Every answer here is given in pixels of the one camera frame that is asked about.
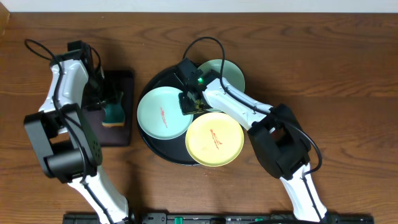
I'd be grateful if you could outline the green and yellow sponge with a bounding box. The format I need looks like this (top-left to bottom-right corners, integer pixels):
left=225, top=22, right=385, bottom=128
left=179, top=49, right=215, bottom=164
left=102, top=92, right=126, bottom=128

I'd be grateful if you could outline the light blue plate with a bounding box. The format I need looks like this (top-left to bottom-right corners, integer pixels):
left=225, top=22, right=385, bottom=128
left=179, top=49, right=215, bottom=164
left=197, top=58, right=246, bottom=113
left=137, top=86, right=193, bottom=140

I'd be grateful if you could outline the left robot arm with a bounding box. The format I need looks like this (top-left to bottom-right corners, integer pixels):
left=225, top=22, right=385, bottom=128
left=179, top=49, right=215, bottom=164
left=24, top=42, right=134, bottom=223

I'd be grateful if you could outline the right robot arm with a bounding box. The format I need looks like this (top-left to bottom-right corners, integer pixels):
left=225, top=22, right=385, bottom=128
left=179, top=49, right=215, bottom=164
left=178, top=69, right=327, bottom=223

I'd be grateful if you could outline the rectangular black tray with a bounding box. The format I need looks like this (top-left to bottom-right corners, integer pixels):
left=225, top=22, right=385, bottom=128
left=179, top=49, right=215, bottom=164
left=83, top=70, right=134, bottom=147

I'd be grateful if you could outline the yellow plate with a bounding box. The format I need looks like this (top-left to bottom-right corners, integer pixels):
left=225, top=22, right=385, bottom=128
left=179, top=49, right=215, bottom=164
left=185, top=112, right=244, bottom=167

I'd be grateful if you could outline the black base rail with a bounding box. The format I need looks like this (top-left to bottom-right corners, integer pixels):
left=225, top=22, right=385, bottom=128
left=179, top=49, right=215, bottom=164
left=62, top=212, right=374, bottom=224

